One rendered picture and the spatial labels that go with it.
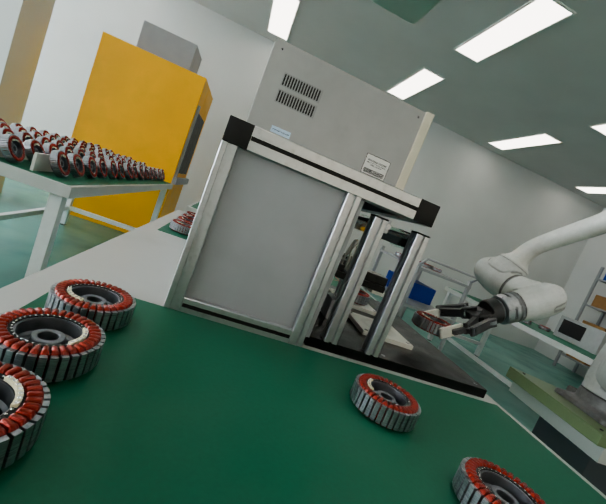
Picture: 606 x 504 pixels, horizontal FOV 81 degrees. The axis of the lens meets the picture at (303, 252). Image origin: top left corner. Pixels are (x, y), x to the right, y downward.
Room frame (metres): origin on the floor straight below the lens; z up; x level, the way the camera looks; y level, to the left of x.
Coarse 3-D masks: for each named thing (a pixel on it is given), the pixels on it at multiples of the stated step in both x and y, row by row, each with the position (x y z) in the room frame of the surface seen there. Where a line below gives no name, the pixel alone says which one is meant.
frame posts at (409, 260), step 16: (368, 224) 0.74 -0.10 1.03; (384, 224) 0.72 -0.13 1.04; (368, 240) 0.72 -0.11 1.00; (416, 240) 0.74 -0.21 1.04; (368, 256) 0.72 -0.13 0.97; (416, 256) 0.75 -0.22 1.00; (352, 272) 0.72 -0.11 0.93; (400, 272) 0.74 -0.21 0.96; (352, 288) 0.73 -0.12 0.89; (400, 288) 0.75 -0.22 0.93; (336, 304) 0.74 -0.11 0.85; (352, 304) 0.73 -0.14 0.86; (384, 304) 0.75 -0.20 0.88; (400, 304) 0.75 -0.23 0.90; (336, 320) 0.72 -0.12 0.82; (384, 320) 0.74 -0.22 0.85; (336, 336) 0.72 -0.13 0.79; (368, 336) 0.76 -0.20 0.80; (384, 336) 0.75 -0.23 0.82; (368, 352) 0.74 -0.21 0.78
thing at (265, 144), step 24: (240, 120) 0.63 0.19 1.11; (240, 144) 0.64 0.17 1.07; (264, 144) 0.65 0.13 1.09; (288, 144) 0.66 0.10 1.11; (312, 168) 0.67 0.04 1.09; (336, 168) 0.68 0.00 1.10; (360, 192) 0.69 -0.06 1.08; (384, 192) 0.70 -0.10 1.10; (384, 216) 0.96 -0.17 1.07; (408, 216) 0.72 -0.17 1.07; (432, 216) 0.73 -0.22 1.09
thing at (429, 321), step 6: (414, 312) 1.02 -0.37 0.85; (420, 312) 1.01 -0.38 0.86; (426, 312) 1.05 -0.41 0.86; (414, 318) 1.00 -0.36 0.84; (420, 318) 0.97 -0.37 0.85; (426, 318) 0.97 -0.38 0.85; (432, 318) 1.03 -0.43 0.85; (438, 318) 1.03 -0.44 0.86; (420, 324) 0.97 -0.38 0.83; (426, 324) 0.96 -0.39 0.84; (432, 324) 0.96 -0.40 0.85; (438, 324) 0.95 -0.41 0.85; (444, 324) 0.96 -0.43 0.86; (450, 324) 1.00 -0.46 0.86; (426, 330) 0.95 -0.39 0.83; (432, 330) 0.95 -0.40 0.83; (438, 336) 0.95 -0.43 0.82
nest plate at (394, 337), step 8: (352, 312) 1.02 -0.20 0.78; (352, 320) 0.96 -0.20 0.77; (360, 320) 0.96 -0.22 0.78; (368, 320) 1.00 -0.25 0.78; (360, 328) 0.90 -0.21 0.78; (368, 328) 0.91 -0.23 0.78; (392, 328) 1.02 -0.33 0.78; (392, 336) 0.93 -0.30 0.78; (400, 336) 0.96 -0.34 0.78; (400, 344) 0.90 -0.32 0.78; (408, 344) 0.91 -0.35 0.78
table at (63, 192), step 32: (0, 128) 1.57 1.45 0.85; (32, 128) 2.29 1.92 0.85; (0, 160) 1.38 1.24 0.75; (64, 160) 1.55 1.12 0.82; (96, 160) 1.93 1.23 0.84; (128, 160) 2.92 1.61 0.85; (64, 192) 1.41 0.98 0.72; (96, 192) 1.69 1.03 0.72; (128, 192) 2.20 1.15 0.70; (160, 192) 3.55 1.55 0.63; (64, 224) 3.40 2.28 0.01; (32, 256) 1.43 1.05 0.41
